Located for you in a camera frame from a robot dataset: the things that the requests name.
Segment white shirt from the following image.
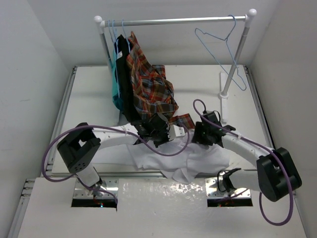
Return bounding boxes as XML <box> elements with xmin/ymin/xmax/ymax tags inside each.
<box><xmin>92</xmin><ymin>129</ymin><xmax>230</xmax><ymax>184</ymax></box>

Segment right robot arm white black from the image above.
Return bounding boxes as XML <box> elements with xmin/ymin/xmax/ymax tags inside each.
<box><xmin>192</xmin><ymin>112</ymin><xmax>302</xmax><ymax>202</ymax></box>

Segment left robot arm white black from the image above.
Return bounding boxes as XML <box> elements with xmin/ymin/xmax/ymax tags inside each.
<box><xmin>57</xmin><ymin>114</ymin><xmax>176</xmax><ymax>189</ymax></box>

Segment plaid shirt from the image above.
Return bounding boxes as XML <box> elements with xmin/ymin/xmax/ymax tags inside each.
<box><xmin>126</xmin><ymin>32</ymin><xmax>195</xmax><ymax>129</ymax></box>

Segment black garment on hanger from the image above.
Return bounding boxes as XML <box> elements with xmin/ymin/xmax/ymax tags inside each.
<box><xmin>116</xmin><ymin>35</ymin><xmax>141</xmax><ymax>122</ymax></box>

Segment teal garment on hanger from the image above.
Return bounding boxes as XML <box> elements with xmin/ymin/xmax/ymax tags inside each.
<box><xmin>111</xmin><ymin>50</ymin><xmax>123</xmax><ymax>111</ymax></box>

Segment blue hanger with black garment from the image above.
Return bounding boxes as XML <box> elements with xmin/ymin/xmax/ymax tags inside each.
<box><xmin>111</xmin><ymin>20</ymin><xmax>118</xmax><ymax>47</ymax></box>

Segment blue hanger with teal garment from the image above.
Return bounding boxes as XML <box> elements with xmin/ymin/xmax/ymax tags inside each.
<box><xmin>107</xmin><ymin>20</ymin><xmax>115</xmax><ymax>44</ymax></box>

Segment clothes rack metal white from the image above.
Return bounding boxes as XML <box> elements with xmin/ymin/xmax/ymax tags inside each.
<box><xmin>94</xmin><ymin>8</ymin><xmax>257</xmax><ymax>124</ymax></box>

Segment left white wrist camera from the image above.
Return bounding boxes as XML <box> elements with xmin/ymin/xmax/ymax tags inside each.
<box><xmin>168</xmin><ymin>125</ymin><xmax>186</xmax><ymax>141</ymax></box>

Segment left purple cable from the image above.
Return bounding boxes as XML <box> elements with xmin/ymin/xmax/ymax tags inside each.
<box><xmin>41</xmin><ymin>123</ymin><xmax>191</xmax><ymax>203</ymax></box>

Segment empty blue wire hanger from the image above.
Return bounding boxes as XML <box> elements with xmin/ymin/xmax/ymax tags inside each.
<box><xmin>194</xmin><ymin>14</ymin><xmax>250</xmax><ymax>91</ymax></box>

